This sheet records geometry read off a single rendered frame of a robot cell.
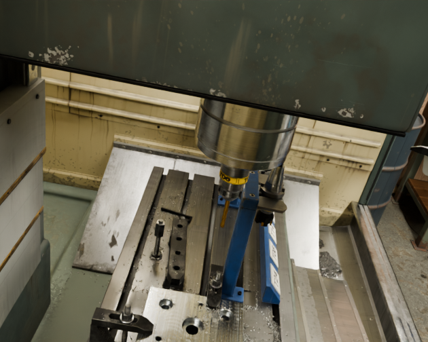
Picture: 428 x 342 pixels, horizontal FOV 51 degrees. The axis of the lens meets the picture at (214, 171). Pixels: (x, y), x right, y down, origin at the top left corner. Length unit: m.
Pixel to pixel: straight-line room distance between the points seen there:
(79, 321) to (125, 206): 0.49
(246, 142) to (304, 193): 1.29
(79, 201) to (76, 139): 0.28
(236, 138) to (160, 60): 0.17
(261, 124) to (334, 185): 1.38
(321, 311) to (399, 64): 1.10
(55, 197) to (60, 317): 0.69
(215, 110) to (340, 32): 0.21
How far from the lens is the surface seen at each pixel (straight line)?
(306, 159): 1.93
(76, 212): 2.02
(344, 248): 2.01
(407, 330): 1.58
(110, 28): 0.59
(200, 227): 1.48
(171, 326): 1.06
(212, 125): 0.68
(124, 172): 1.88
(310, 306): 1.58
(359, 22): 0.58
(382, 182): 3.06
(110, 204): 1.81
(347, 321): 1.60
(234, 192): 0.78
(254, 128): 0.66
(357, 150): 1.94
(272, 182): 1.10
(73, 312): 1.57
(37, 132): 1.07
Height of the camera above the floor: 1.80
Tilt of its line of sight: 30 degrees down
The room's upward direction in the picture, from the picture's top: 12 degrees clockwise
